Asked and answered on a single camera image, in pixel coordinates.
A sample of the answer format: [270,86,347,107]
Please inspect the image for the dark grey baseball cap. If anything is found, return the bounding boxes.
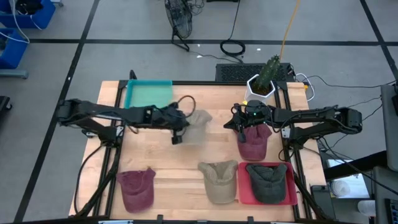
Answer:
[245,163,289,205]

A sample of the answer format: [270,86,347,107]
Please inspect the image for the black aluminium table frame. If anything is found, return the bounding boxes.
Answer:
[68,70,332,224]

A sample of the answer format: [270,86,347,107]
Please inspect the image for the green cactus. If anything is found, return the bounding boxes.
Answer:
[254,54,281,91]

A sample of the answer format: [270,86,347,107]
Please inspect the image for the white hexagonal plant pot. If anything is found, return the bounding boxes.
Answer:
[244,73,277,105]

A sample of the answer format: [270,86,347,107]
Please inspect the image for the grey cart base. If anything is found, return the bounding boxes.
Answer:
[0,68,29,79]

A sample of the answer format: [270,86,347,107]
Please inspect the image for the red plastic tray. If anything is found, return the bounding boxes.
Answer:
[238,161,299,206]

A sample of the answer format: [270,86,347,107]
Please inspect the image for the grey desk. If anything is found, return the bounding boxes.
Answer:
[373,166,398,224]

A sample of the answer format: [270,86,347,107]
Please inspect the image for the green plastic tray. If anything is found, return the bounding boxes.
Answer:
[124,79,174,110]

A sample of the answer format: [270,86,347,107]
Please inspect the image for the white cable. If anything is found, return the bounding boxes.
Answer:
[294,73,317,103]

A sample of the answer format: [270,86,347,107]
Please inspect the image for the blue storage bin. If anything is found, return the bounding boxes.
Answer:
[0,29,29,70]
[0,0,57,30]

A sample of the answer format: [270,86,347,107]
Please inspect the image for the black caster base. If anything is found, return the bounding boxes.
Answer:
[0,95,13,111]

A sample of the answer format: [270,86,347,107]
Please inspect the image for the white sheet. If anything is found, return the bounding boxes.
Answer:
[326,158,371,200]

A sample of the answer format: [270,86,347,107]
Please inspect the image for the laptop keyboard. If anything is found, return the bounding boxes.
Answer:
[384,198,398,224]

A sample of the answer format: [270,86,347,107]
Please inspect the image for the coiled black cable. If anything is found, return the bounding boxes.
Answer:
[220,0,246,57]

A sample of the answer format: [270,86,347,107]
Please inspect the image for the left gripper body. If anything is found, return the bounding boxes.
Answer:
[154,104,191,146]

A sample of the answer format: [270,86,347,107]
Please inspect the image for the white cup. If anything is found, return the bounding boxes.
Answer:
[357,200,377,216]

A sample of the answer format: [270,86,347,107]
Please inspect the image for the yellow hanging cord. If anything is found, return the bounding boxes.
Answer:
[279,0,302,62]

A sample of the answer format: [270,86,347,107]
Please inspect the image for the beige baseball cap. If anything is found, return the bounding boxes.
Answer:
[198,160,239,205]
[183,108,214,147]

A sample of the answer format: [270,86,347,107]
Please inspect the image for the black floor fan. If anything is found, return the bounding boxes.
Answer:
[164,0,194,52]

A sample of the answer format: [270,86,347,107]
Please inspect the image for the black computer case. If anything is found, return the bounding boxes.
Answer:
[215,62,295,83]

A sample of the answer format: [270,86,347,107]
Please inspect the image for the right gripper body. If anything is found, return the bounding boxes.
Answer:
[231,99,275,144]

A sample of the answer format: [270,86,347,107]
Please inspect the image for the maroon baseball cap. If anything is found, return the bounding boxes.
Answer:
[116,167,156,214]
[236,123,273,162]

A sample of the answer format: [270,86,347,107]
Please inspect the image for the black beam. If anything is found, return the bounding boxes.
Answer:
[325,151,388,181]

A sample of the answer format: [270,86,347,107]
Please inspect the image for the grey cabinet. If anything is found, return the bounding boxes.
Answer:
[381,83,398,172]

